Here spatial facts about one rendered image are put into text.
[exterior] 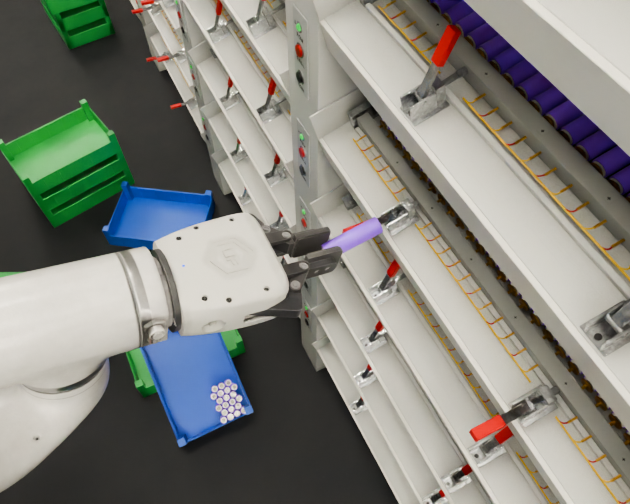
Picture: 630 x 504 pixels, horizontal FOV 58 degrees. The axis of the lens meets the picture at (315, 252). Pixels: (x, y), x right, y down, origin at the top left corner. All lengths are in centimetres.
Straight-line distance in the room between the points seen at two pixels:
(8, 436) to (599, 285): 49
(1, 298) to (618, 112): 43
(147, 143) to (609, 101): 191
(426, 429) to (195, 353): 77
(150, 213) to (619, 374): 166
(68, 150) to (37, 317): 155
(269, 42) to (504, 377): 63
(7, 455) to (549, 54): 49
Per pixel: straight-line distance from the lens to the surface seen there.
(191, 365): 158
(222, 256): 51
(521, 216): 52
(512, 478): 82
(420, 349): 85
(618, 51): 38
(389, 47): 64
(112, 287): 47
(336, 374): 144
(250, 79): 120
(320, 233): 56
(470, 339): 66
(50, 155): 201
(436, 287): 69
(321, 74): 75
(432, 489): 119
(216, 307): 48
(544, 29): 40
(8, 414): 55
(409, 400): 102
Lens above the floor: 151
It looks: 57 degrees down
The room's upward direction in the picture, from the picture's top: straight up
